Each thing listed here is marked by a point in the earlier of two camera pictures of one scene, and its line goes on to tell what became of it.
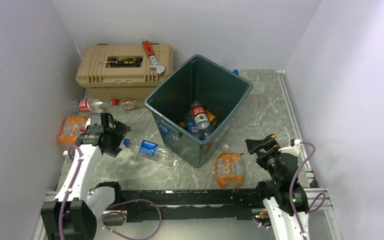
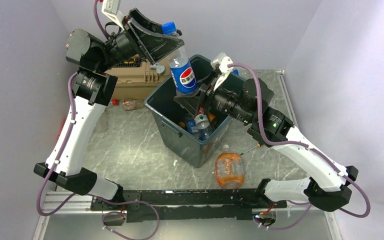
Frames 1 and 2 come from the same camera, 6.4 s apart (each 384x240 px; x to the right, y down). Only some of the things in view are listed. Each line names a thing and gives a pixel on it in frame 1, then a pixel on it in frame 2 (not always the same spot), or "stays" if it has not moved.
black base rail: (187, 204) stays
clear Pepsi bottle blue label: (148, 148) to (182, 71)
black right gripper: (254, 145) to (192, 102)
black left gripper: (120, 130) to (149, 39)
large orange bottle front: (229, 169) stays
